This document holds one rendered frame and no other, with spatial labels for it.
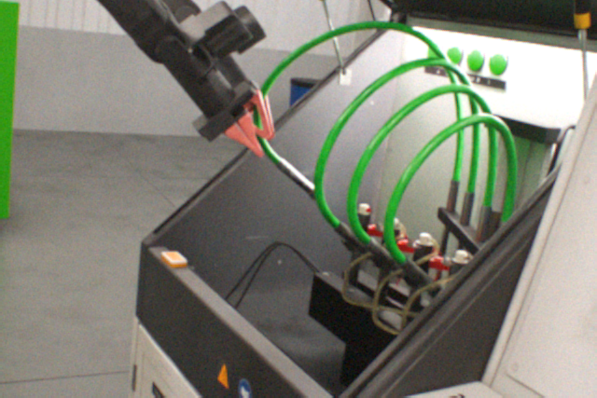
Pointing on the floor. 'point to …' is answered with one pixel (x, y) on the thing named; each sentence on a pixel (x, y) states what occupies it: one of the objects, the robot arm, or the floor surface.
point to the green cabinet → (9, 32)
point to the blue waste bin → (300, 88)
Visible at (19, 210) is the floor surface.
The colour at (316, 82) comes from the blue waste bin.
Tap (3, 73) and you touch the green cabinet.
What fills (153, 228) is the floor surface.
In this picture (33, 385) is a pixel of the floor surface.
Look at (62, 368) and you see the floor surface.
